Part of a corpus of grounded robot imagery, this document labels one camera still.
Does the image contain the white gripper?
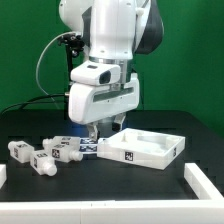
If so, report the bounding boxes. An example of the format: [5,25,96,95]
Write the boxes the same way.
[68,73,140,140]

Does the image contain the white square tabletop tray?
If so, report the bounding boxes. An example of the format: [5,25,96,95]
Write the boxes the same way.
[97,128,185,170]

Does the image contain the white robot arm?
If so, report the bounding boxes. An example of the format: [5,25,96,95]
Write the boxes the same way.
[59,0,164,139]

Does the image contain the white sheet with markers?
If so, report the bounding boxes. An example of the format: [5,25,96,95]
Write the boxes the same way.
[79,138,104,154]

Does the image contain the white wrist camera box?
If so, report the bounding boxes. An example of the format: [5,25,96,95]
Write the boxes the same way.
[70,61,121,86]

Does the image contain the black cable on table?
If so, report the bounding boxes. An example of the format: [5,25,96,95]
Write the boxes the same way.
[0,93,70,116]

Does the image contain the grey camera cable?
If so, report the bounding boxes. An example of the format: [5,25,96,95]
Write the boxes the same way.
[35,31,73,101]

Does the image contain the white fence left wall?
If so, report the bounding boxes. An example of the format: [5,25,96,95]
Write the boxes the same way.
[0,164,7,189]

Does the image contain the white fence wall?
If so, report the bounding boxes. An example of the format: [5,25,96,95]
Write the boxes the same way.
[0,200,224,224]
[184,163,224,200]
[0,164,7,189]

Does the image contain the white fence front wall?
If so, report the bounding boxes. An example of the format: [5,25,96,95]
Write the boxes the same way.
[0,200,224,224]

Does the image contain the white fence right wall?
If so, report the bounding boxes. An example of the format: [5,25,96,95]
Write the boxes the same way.
[184,163,224,200]

